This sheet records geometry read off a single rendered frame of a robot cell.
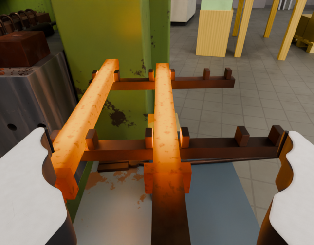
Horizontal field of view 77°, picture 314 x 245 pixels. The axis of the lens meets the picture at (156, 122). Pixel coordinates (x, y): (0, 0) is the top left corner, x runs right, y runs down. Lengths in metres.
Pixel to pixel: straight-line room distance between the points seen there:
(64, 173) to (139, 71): 0.52
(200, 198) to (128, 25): 0.51
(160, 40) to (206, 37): 2.60
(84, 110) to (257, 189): 1.30
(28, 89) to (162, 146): 0.42
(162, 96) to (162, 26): 0.79
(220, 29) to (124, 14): 3.06
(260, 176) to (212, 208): 1.07
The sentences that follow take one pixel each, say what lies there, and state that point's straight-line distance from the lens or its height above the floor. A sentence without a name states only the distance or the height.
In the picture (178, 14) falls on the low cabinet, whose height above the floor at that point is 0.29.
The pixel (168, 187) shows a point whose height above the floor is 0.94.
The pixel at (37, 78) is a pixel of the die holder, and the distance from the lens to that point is 0.60.
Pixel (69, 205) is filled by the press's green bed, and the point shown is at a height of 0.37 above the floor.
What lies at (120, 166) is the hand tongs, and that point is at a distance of 0.56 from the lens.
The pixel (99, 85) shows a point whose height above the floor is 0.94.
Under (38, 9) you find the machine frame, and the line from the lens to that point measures 1.11.
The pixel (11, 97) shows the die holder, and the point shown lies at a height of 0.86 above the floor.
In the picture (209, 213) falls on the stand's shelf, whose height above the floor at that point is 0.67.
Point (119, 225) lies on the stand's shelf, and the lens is 0.48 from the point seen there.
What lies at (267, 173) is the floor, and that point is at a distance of 1.59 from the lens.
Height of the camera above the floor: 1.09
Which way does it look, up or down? 36 degrees down
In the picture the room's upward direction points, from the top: 1 degrees counter-clockwise
